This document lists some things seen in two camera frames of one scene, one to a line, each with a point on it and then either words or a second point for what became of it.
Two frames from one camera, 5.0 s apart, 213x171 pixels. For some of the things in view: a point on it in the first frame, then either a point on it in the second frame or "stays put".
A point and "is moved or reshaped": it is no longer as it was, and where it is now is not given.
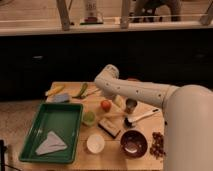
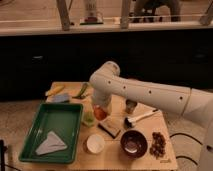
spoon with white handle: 131,120 stays put
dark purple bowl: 134,144 stays put
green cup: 88,119 stays put
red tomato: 106,104 is moved or reshaped
